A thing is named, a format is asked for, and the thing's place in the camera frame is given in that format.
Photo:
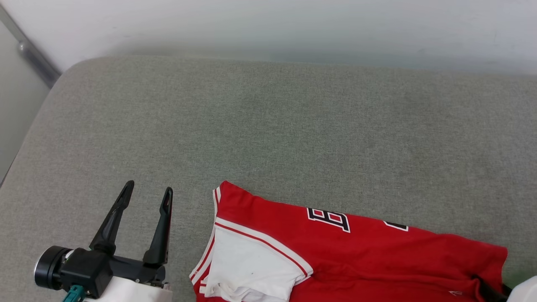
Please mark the red white basketball jersey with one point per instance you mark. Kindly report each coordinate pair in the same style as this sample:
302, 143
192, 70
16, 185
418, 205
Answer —
377, 260

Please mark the grey metal rail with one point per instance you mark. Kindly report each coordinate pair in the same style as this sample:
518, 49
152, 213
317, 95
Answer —
35, 58

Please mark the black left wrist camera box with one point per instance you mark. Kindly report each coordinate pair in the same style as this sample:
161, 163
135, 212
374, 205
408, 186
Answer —
86, 270

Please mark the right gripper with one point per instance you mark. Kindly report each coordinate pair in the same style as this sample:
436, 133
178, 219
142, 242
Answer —
524, 291

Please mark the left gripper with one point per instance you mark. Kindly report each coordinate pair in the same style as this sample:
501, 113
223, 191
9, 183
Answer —
134, 272

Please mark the grey fabric sofa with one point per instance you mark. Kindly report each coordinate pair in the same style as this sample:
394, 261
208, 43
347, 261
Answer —
293, 134

